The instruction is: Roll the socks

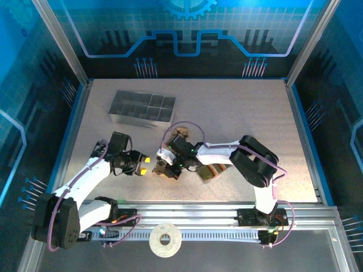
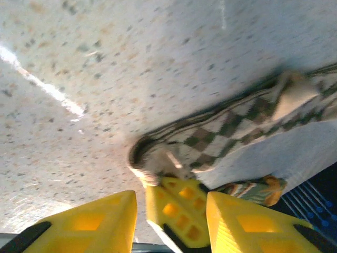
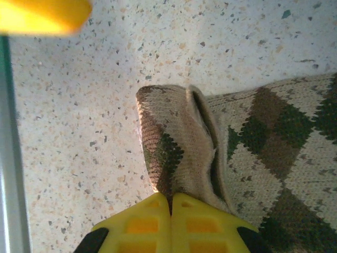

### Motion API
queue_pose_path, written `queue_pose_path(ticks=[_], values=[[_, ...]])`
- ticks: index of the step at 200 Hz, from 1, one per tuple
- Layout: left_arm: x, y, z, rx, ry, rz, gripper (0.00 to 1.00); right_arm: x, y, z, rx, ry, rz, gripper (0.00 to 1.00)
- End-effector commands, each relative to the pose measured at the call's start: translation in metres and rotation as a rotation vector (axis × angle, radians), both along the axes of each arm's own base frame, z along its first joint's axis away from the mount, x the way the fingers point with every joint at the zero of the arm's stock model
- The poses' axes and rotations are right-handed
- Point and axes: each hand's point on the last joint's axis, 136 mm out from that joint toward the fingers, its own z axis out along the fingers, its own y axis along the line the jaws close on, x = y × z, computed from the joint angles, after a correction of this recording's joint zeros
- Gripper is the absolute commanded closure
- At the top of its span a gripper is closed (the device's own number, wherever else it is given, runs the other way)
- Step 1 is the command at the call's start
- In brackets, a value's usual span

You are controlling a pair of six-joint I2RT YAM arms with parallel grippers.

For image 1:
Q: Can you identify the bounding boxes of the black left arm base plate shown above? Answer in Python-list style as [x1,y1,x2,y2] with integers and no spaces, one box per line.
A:
[96,208,138,227]

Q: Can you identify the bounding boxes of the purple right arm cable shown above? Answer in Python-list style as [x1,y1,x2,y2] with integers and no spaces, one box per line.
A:
[160,121,296,249]

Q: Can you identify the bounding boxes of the slotted grey cable duct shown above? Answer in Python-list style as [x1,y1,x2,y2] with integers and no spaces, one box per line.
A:
[90,228,263,244]

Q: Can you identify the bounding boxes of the aluminium table side rail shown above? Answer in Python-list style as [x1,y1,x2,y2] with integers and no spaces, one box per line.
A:
[47,78,94,206]
[284,78,335,206]

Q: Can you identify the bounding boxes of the grey divided organizer box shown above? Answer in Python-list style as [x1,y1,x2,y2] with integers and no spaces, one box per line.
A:
[107,90,176,130]

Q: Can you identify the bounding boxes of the aluminium front rail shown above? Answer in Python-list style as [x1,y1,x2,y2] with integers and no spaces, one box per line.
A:
[35,200,341,227]

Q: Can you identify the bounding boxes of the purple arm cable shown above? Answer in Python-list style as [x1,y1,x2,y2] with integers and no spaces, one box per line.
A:
[47,140,142,253]
[160,121,296,249]

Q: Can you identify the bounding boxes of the white tape roll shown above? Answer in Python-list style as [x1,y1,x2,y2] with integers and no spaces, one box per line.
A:
[149,223,182,258]

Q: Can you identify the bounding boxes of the aluminium frame post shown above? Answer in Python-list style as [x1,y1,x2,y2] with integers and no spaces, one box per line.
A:
[31,0,93,86]
[285,0,341,86]

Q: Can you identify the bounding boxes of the brown patterned sock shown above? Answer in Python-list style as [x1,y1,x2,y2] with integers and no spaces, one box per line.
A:
[173,126,190,140]

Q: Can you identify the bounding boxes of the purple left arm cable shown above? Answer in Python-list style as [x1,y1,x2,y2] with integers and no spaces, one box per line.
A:
[47,140,142,253]

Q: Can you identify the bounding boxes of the olive orange striped sock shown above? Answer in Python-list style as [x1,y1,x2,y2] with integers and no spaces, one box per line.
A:
[152,161,228,181]

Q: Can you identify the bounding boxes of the black adapter box with light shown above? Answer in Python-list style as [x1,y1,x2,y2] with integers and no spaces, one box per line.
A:
[257,229,280,246]
[98,225,120,241]

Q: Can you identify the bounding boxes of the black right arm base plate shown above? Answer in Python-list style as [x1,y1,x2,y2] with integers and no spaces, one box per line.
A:
[237,208,289,227]

